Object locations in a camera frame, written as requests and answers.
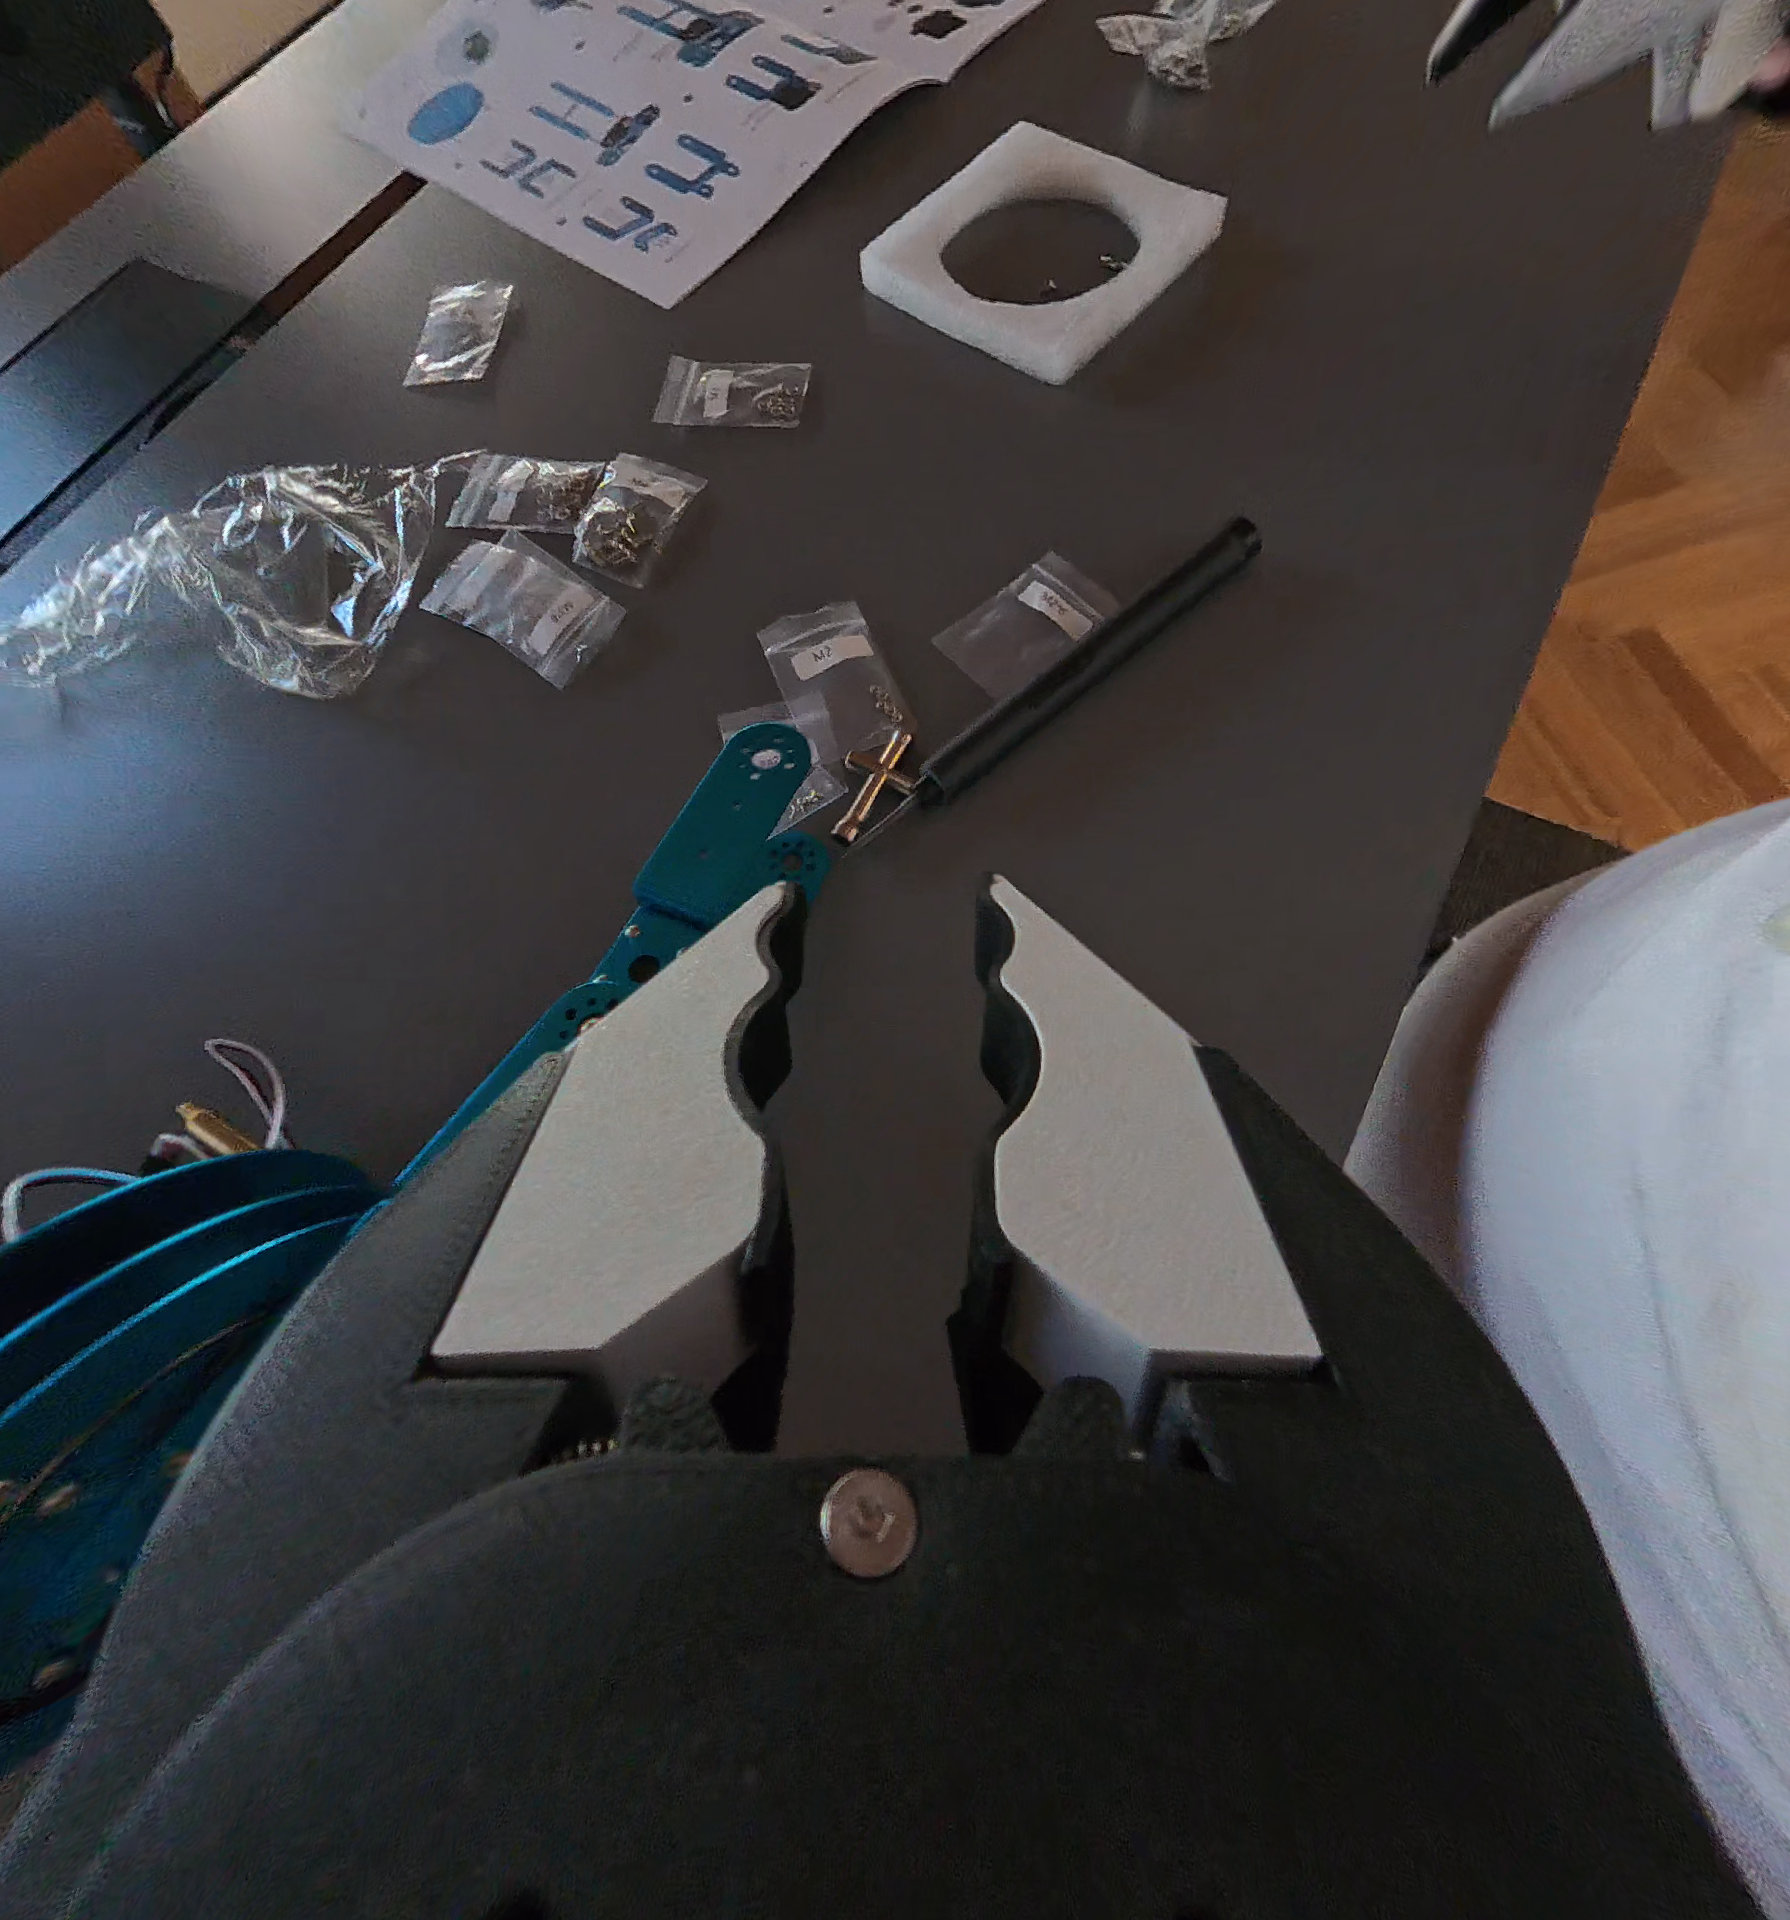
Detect small clear screw bag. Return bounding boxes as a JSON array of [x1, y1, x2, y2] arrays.
[[754, 600, 898, 733], [571, 451, 711, 572], [930, 550, 1124, 701], [443, 447, 608, 536], [650, 354, 817, 431], [399, 279, 515, 390], [716, 697, 848, 838], [418, 528, 628, 694]]

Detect small brass cross wrench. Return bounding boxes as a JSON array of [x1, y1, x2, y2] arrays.
[[828, 728, 915, 845]]

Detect white foam square with hole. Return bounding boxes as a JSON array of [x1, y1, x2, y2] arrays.
[[858, 119, 1230, 393]]

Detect blue toy robot arm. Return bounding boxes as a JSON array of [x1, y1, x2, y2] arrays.
[[0, 720, 837, 1808]]

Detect black electric screwdriver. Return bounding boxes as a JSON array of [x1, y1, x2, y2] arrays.
[[834, 513, 1266, 854]]

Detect red white servo cable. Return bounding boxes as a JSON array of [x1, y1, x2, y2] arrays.
[[0, 1035, 295, 1249]]

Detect person's white shirt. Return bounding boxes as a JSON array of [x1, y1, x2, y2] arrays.
[[1344, 780, 1790, 1920]]

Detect adjacent dark desk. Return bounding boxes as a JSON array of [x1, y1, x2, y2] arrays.
[[0, 0, 434, 617]]

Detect dark grey desk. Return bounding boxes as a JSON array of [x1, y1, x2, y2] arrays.
[[0, 0, 1745, 1457]]

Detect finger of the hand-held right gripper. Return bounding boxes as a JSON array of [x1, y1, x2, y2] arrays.
[[1426, 0, 1661, 133], [1650, 0, 1790, 133]]

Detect large crumpled clear plastic wrap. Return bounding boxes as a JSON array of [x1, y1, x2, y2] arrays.
[[0, 455, 441, 701]]

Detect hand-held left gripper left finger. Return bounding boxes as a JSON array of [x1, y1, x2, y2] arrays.
[[430, 883, 811, 1451]]

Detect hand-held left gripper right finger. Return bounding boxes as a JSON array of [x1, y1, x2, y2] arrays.
[[948, 874, 1325, 1453]]

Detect printed instruction booklet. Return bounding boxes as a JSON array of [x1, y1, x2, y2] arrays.
[[336, 0, 1049, 311]]

